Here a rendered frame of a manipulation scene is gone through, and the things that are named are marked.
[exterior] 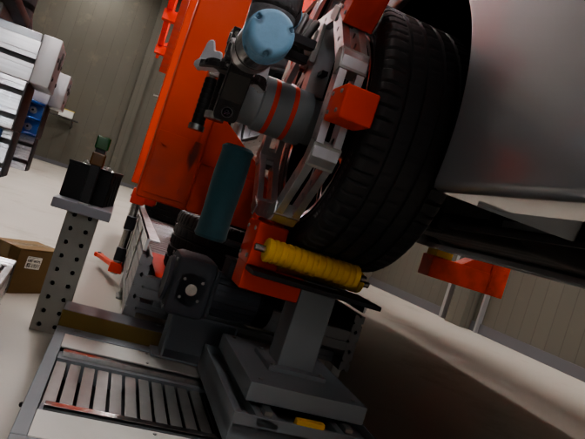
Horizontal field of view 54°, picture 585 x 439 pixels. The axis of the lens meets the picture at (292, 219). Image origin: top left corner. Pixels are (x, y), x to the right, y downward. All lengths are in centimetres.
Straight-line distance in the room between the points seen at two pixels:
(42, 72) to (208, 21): 89
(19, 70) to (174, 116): 81
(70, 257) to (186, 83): 68
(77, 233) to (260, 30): 126
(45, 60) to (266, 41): 43
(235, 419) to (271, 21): 82
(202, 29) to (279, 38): 103
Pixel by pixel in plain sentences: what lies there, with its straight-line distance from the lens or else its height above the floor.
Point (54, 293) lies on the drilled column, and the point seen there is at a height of 13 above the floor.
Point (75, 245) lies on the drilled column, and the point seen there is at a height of 30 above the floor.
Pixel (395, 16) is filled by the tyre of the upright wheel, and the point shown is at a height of 111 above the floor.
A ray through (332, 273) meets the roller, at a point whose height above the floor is 51.
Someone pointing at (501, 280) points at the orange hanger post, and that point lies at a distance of 477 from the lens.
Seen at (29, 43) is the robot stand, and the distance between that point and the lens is 116.
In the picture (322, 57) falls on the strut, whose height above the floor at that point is 101.
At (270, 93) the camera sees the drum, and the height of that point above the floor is 87.
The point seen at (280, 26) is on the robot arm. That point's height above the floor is 87.
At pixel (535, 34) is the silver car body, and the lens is 112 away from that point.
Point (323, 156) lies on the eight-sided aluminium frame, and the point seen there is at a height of 74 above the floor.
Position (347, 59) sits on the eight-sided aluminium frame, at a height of 95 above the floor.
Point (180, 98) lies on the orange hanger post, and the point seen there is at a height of 85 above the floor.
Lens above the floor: 59
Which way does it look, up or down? level
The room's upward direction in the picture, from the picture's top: 18 degrees clockwise
